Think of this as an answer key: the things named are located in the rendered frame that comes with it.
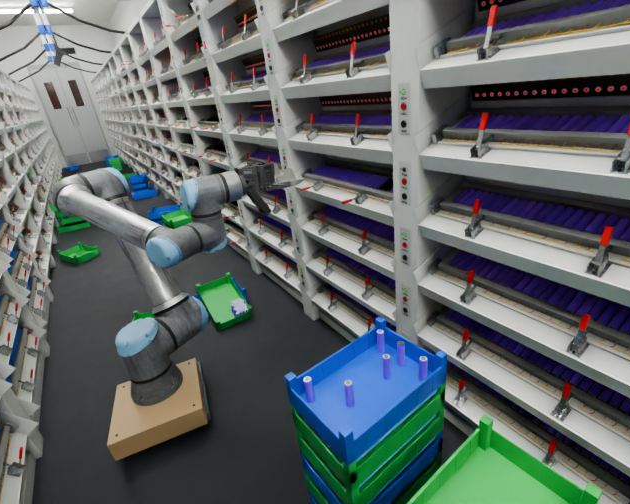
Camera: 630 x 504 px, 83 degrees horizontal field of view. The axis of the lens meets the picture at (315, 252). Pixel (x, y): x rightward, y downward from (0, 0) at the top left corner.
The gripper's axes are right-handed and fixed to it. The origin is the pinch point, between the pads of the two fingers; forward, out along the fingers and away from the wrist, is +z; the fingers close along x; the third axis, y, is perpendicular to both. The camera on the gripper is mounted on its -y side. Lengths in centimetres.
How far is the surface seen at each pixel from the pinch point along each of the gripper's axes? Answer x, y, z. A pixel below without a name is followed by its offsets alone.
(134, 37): 311, 86, 17
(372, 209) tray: -20.1, -10.4, 16.7
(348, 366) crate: -49, -36, -18
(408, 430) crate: -68, -42, -16
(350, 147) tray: -11.1, 8.9, 15.7
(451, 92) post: -39, 23, 27
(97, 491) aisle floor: 2, -87, -86
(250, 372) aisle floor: 18, -85, -23
